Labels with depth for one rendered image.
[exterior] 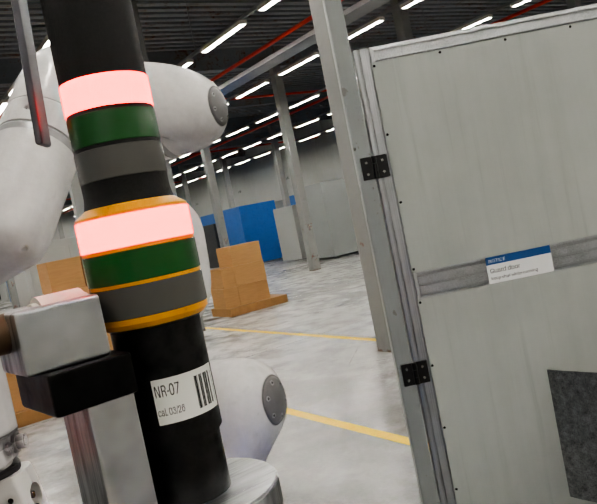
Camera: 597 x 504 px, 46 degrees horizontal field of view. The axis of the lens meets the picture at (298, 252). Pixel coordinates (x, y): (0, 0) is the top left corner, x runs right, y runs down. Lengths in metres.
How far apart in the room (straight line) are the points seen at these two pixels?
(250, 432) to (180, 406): 0.63
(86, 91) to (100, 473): 0.14
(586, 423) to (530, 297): 0.40
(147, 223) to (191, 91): 0.66
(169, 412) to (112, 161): 0.09
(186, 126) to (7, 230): 0.28
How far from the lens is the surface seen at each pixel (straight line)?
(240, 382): 0.90
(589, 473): 2.34
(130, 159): 0.26
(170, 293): 0.26
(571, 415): 2.29
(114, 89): 0.27
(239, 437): 0.90
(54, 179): 0.77
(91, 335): 0.25
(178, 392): 0.27
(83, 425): 0.26
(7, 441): 0.70
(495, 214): 2.18
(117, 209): 0.26
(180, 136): 0.91
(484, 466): 2.29
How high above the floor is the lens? 1.56
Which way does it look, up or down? 3 degrees down
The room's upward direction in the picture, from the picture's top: 11 degrees counter-clockwise
